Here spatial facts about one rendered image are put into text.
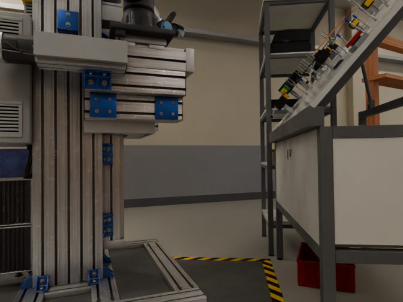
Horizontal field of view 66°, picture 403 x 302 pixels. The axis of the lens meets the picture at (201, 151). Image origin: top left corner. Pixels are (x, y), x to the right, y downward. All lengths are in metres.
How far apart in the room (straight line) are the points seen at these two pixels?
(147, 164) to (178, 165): 0.47
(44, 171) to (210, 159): 3.85
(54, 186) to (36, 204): 0.09
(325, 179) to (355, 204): 0.12
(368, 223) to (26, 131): 1.20
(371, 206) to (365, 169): 0.12
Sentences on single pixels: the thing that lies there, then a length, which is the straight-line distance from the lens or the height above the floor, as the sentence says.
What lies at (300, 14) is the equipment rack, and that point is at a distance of 2.81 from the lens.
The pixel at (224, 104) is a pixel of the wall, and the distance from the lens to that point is 5.14.
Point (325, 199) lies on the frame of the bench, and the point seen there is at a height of 0.56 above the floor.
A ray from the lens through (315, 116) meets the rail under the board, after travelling 1.08.
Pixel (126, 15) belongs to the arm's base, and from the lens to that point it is 1.26.
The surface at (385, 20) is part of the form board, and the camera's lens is 1.23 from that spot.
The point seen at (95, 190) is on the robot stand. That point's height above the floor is 0.58.
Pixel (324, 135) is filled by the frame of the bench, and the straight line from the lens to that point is 1.09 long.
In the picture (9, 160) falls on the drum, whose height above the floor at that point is 0.70.
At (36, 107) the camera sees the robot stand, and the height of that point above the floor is 0.90.
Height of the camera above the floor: 0.70
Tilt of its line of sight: 1 degrees up
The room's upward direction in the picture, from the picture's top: 1 degrees counter-clockwise
